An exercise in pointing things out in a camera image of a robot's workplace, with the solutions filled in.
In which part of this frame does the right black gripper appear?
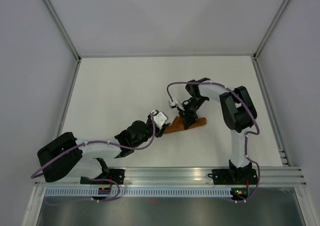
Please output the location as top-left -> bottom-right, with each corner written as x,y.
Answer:
177,96 -> 207,130

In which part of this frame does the orange cloth napkin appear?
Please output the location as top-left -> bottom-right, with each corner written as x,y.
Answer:
164,116 -> 207,134

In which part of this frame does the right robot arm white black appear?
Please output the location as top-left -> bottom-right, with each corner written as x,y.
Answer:
178,78 -> 257,184

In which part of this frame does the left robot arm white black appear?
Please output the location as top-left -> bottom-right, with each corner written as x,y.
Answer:
31,110 -> 170,184

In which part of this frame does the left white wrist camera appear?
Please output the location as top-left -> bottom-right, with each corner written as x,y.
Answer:
150,110 -> 168,130

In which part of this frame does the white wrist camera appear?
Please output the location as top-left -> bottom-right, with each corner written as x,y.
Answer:
150,110 -> 168,130
168,97 -> 185,111

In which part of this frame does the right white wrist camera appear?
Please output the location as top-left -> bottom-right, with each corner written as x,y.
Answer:
168,97 -> 185,111

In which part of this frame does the rear aluminium frame bar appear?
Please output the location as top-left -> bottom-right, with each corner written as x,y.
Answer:
79,52 -> 255,59

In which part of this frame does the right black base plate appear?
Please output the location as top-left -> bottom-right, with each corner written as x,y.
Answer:
207,168 -> 258,186

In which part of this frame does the aluminium mounting rail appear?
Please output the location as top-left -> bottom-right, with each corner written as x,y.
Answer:
34,166 -> 307,187

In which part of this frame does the left aluminium side rail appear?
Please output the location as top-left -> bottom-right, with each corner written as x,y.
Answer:
51,58 -> 82,140

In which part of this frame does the aluminium side rail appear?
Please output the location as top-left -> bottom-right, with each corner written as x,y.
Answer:
251,54 -> 292,167
51,58 -> 82,140

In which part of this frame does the right aluminium side rail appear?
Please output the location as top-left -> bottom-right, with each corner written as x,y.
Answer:
251,54 -> 292,167

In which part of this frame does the white slotted cable duct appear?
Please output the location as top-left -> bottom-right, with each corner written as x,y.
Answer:
44,186 -> 232,198

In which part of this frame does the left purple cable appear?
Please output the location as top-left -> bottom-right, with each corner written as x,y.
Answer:
30,113 -> 157,207

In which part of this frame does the right aluminium frame post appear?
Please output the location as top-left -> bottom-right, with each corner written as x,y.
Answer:
252,0 -> 292,61

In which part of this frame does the aluminium frame post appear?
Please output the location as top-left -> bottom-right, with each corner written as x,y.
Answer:
41,0 -> 81,62
252,0 -> 292,61

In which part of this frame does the left aluminium frame post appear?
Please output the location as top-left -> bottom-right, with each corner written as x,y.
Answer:
41,0 -> 81,62

